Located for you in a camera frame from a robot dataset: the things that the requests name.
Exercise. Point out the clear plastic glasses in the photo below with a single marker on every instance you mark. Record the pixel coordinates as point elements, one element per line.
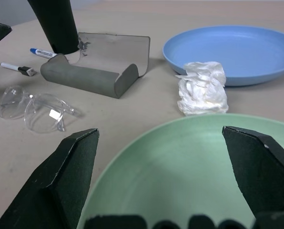
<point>53,114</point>

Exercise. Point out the green plastic plate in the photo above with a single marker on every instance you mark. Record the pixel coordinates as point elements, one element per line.
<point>168,171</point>

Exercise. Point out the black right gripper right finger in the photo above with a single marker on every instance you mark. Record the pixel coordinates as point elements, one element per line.
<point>263,171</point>

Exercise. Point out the black capped whiteboard marker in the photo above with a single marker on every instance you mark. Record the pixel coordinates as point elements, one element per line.
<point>25,69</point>

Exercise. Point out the blue capped whiteboard marker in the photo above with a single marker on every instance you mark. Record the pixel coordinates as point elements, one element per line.
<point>43,52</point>

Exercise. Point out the white tissue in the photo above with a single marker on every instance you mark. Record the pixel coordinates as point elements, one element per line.
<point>201,90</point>

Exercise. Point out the grey glasses case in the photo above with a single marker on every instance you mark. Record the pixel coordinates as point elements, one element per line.
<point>84,78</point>

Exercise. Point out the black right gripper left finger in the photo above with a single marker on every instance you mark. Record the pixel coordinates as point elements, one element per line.
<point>53,186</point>

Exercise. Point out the blue plastic plate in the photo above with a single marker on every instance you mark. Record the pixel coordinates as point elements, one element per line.
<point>239,52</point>

